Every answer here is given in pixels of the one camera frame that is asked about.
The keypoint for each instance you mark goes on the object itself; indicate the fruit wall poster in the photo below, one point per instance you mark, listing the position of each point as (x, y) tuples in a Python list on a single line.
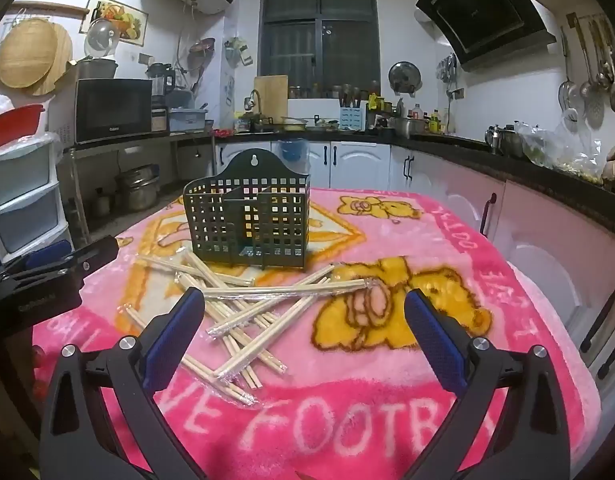
[(127, 17)]

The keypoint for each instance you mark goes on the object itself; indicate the steel pot lid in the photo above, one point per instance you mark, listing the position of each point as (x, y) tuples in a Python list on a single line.
[(404, 77)]

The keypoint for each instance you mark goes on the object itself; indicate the dark green perforated utensil holder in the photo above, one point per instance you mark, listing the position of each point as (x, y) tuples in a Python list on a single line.
[(222, 225)]

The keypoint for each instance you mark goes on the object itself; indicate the stack of steel pots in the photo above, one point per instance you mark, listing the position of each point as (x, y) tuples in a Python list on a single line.
[(137, 190)]

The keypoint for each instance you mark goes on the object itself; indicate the light blue plastic box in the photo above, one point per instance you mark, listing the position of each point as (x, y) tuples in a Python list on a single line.
[(186, 121)]

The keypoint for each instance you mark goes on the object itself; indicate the clear plastic bag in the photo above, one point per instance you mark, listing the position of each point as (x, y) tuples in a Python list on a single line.
[(562, 150)]

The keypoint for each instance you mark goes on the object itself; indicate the pink printed blanket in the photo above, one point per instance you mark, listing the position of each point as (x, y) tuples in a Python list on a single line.
[(337, 410)]

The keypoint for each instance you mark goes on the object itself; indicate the metal kitchen shelf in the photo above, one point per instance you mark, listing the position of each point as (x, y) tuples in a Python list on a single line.
[(137, 144)]

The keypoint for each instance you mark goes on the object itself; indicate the wooden wall rail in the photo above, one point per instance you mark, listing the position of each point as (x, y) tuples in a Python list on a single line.
[(47, 6)]

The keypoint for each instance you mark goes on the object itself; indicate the white plastic drawer unit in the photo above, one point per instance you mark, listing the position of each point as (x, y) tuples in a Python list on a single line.
[(22, 210)]

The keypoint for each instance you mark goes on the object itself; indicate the cluster of condiment bottles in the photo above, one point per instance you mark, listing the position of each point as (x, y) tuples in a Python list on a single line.
[(434, 121)]

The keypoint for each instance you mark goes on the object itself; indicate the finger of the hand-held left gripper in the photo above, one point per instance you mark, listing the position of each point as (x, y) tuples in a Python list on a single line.
[(47, 255), (97, 255)]

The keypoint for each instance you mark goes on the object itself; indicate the row of jars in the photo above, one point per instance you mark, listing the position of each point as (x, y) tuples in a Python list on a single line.
[(332, 91)]

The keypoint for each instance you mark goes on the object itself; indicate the glass pot lid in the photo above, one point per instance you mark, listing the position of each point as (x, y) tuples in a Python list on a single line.
[(103, 37)]

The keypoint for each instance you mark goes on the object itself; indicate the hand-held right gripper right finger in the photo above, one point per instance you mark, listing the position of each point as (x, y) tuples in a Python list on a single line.
[(437, 345)]

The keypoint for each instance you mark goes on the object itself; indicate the hanging dark pan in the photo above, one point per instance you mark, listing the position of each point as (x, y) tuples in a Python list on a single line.
[(201, 47)]

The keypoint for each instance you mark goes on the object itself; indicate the steel cooking pot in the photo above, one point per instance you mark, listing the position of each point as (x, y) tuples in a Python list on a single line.
[(410, 127)]

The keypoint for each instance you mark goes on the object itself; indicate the light blue knife block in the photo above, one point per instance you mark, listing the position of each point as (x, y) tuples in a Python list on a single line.
[(351, 119)]

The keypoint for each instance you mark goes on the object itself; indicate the wooden cutting board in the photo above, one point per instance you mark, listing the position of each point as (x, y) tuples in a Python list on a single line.
[(271, 95)]

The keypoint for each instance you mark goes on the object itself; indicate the small hanging steel utensils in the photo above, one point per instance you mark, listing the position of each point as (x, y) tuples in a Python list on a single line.
[(446, 70)]

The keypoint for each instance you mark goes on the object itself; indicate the round bamboo tray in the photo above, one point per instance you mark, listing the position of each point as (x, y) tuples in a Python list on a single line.
[(24, 55)]

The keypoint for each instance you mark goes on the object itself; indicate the red plastic basin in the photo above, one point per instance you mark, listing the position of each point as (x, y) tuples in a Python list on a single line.
[(12, 125)]

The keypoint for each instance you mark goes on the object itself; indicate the steel faucet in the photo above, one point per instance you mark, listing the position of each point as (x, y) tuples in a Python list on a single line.
[(248, 102)]

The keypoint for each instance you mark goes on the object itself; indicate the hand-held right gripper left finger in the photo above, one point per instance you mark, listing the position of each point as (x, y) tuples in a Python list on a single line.
[(175, 340)]

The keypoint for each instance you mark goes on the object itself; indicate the steel lidded pot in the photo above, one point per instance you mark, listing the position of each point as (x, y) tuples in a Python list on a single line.
[(512, 142)]

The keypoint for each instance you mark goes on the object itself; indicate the steel kettle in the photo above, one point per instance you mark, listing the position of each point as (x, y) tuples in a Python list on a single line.
[(493, 140)]

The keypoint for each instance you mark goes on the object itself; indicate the group of chopsticks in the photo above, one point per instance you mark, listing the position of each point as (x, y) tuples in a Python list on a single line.
[(287, 289)]

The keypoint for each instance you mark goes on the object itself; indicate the row of hanging ladles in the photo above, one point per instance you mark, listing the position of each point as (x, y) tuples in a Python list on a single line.
[(595, 107)]

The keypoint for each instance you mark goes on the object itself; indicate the dark framed window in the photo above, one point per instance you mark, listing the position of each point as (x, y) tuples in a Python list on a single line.
[(292, 50)]

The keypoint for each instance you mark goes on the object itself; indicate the black range hood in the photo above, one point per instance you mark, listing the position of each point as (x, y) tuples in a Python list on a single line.
[(487, 10)]

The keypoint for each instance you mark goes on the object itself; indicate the round wooden board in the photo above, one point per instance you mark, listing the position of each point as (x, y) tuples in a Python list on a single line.
[(62, 60)]

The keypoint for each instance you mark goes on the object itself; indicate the black microwave oven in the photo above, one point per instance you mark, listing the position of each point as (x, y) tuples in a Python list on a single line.
[(112, 110)]

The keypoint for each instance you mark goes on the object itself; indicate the grey pot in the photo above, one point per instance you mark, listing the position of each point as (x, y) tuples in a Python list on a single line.
[(97, 69)]

